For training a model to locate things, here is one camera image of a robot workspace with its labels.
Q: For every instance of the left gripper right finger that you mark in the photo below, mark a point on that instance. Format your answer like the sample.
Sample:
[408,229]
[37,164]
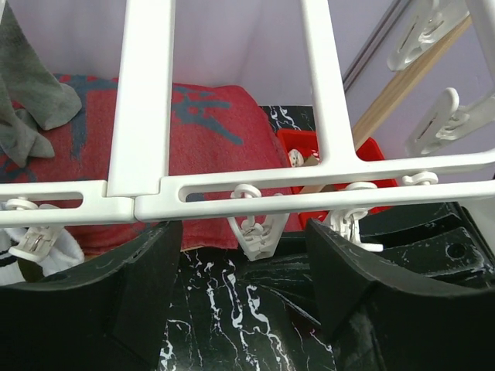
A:
[377,315]

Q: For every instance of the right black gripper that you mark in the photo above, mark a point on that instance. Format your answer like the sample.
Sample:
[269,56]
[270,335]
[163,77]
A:
[438,240]

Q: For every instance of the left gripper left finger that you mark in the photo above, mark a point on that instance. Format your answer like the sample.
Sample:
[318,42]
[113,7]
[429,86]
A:
[108,313]

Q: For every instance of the white plastic clothespin clip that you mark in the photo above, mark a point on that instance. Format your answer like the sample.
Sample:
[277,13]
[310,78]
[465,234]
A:
[37,241]
[431,21]
[346,223]
[259,240]
[447,121]

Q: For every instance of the white plastic clip hanger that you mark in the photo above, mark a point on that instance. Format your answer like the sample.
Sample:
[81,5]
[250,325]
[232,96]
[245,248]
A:
[140,188]

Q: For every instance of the red patterned pillow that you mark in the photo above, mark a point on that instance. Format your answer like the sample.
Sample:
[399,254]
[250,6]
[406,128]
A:
[212,130]

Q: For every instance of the grey striped sock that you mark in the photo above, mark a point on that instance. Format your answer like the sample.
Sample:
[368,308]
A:
[31,96]

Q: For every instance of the wooden clothes rack frame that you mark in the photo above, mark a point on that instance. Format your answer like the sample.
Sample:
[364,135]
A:
[402,84]

